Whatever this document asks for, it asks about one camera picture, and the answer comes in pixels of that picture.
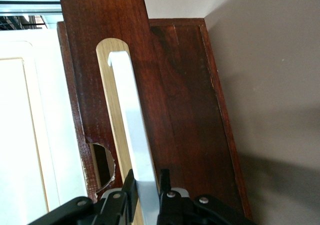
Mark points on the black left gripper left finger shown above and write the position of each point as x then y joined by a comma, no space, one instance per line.
117,210

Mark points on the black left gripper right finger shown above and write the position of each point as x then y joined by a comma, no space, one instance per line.
175,210

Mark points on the dark brown wooden drawer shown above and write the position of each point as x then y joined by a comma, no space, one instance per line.
180,110

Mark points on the light wood strip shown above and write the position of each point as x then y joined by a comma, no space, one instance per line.
110,85

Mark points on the grey metal shelf frame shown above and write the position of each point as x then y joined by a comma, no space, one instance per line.
27,5

